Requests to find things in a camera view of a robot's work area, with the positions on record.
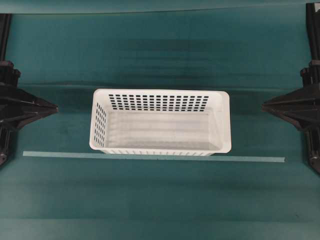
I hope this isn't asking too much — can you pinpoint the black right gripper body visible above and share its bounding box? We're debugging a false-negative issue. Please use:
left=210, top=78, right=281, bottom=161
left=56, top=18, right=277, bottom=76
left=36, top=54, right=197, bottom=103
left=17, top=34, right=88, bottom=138
left=283, top=86, right=320, bottom=132

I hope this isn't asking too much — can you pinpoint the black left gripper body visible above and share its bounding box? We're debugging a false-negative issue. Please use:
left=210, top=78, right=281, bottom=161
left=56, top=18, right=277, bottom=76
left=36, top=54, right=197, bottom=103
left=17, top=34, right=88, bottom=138
left=0, top=85, right=38, bottom=130

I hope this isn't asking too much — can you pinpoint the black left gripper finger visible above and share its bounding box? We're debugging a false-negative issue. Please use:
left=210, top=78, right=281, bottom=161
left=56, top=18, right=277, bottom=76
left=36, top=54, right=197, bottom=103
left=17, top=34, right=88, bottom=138
left=24, top=109, right=59, bottom=126
left=24, top=91, right=58, bottom=110

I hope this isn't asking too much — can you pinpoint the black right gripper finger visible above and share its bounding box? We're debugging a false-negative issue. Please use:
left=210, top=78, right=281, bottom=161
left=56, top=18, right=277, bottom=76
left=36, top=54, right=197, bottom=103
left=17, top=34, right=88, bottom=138
left=261, top=92, right=295, bottom=110
left=262, top=108, right=295, bottom=126

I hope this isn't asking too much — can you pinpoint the white perforated plastic basket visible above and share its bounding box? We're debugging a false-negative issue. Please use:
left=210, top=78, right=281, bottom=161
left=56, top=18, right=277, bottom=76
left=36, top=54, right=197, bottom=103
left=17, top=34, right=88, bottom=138
left=89, top=88, right=232, bottom=157

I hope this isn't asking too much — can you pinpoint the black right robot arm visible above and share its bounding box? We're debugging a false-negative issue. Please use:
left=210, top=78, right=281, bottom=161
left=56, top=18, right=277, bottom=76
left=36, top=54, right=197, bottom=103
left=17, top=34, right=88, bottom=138
left=261, top=2, right=320, bottom=173

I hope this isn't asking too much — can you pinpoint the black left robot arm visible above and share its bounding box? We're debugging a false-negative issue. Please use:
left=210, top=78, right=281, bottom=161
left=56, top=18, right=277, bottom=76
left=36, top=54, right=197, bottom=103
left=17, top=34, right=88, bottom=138
left=0, top=13, right=58, bottom=165

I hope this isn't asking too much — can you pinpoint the light green tape strip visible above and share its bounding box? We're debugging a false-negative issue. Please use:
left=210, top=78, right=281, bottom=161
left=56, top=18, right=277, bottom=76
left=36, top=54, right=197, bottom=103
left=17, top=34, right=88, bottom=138
left=22, top=151, right=286, bottom=164

